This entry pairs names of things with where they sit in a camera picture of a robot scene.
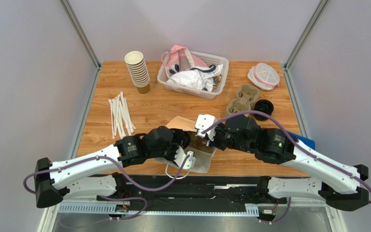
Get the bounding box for paper bag with handles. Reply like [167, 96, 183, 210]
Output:
[155, 116, 217, 178]

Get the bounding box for single pulp cup carrier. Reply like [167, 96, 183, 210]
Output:
[194, 137, 214, 153]

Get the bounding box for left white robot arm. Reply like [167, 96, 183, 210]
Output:
[33, 126, 195, 208]

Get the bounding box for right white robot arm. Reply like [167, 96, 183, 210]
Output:
[195, 114, 371, 211]

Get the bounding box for stack of pulp cup carriers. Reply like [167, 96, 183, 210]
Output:
[225, 84, 260, 116]

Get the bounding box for stack of black lids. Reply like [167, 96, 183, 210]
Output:
[253, 100, 274, 121]

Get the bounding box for white crumpled plastic bag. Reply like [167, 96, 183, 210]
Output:
[166, 64, 224, 92]

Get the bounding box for white plastic basket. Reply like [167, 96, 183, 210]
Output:
[157, 51, 229, 99]

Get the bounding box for blue cloth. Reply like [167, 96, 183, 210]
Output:
[288, 131, 316, 150]

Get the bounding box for pink plastic bag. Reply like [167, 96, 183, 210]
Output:
[161, 44, 208, 74]

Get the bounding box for pile of wrapped straws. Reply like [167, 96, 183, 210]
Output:
[108, 91, 136, 139]

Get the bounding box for stack of paper cups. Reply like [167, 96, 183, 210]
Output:
[124, 51, 150, 95]

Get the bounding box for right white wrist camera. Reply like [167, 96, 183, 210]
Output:
[195, 114, 217, 141]

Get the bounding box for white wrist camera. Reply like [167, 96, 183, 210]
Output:
[195, 114, 217, 141]
[174, 147, 196, 170]

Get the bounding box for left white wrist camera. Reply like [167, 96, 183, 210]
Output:
[174, 147, 196, 170]

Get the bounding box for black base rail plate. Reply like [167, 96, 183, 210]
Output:
[64, 174, 321, 213]

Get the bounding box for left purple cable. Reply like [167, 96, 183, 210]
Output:
[23, 153, 194, 221]

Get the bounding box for purple cable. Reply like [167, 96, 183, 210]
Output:
[200, 110, 371, 224]
[23, 153, 194, 221]

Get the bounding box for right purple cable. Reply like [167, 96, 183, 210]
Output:
[200, 110, 371, 224]

